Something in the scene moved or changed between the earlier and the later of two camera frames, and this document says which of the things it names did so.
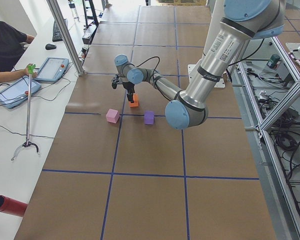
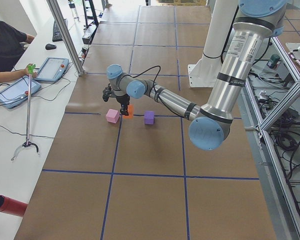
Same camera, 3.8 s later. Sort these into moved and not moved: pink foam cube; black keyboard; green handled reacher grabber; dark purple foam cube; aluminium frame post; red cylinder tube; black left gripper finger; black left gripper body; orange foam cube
Moved: black left gripper body; orange foam cube; black left gripper finger
Not moved: aluminium frame post; red cylinder tube; dark purple foam cube; black keyboard; pink foam cube; green handled reacher grabber
